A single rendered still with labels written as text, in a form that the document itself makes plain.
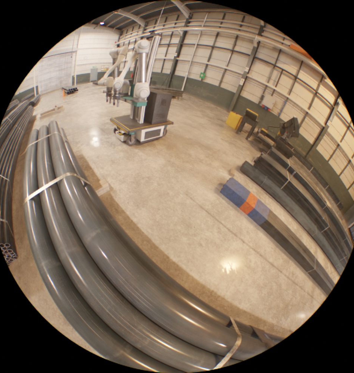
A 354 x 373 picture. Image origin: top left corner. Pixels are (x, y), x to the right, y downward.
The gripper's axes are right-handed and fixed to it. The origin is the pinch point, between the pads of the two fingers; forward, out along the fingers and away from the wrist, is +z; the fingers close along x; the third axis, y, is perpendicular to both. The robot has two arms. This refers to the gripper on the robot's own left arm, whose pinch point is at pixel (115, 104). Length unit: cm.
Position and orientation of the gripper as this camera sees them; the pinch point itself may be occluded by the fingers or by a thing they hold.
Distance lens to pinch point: 187.9
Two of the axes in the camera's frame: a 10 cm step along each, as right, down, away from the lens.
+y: -6.6, 4.3, -6.1
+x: 7.1, 6.2, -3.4
